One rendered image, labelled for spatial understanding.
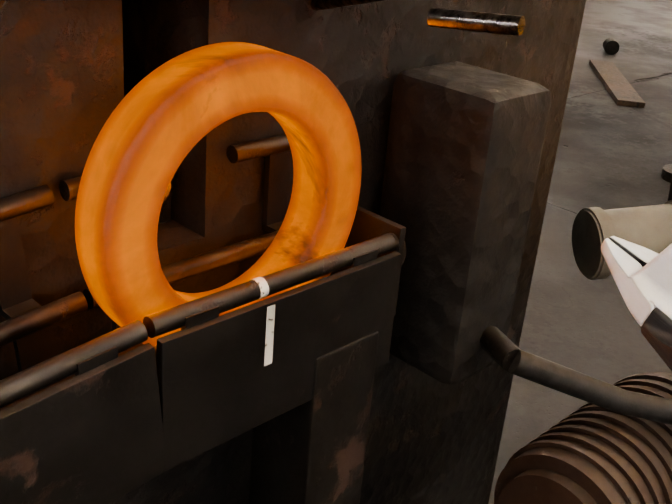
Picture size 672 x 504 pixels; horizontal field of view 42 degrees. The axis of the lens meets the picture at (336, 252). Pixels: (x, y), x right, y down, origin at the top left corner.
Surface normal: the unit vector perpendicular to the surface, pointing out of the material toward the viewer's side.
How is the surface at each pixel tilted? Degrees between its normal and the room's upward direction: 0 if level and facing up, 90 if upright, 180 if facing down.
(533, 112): 90
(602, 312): 0
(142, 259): 90
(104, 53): 90
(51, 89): 90
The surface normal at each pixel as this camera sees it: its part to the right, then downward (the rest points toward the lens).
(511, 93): 0.34, -0.70
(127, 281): 0.69, 0.36
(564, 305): 0.08, -0.90
